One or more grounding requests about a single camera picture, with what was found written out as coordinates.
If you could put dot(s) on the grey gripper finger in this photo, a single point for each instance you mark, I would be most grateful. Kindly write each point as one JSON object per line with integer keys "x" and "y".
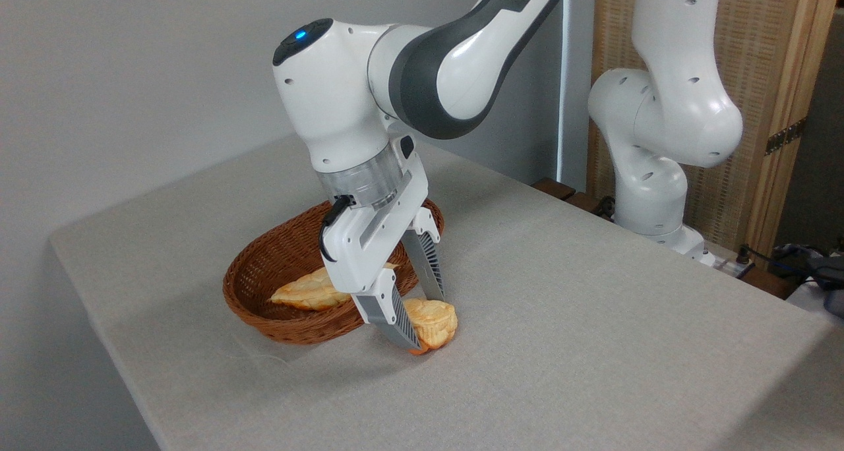
{"x": 427, "y": 266}
{"x": 389, "y": 316}

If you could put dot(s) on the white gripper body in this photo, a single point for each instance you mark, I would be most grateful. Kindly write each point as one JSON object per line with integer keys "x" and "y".
{"x": 359, "y": 246}

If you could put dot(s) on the round bread bun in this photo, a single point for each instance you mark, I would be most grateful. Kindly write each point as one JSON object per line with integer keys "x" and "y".
{"x": 436, "y": 322}

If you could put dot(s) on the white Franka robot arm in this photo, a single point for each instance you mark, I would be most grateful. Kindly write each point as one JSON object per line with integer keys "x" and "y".
{"x": 330, "y": 108}

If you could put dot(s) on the long braided bread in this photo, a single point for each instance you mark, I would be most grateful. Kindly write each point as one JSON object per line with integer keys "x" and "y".
{"x": 306, "y": 293}

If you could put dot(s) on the brown wicker basket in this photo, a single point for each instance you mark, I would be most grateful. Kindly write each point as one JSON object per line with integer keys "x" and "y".
{"x": 277, "y": 260}

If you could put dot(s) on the dark wooden mounting board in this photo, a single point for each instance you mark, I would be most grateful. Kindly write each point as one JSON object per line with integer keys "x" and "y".
{"x": 560, "y": 190}

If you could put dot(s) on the grey tablecloth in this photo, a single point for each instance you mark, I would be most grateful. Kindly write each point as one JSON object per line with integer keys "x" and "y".
{"x": 593, "y": 339}

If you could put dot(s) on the white power strip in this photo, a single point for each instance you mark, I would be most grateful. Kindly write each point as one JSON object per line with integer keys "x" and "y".
{"x": 728, "y": 265}

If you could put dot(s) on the dark metal hinge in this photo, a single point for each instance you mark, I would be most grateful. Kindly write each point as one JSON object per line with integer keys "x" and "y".
{"x": 784, "y": 136}

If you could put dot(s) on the wooden rattan folding screen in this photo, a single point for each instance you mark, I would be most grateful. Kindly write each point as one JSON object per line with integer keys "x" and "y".
{"x": 758, "y": 55}

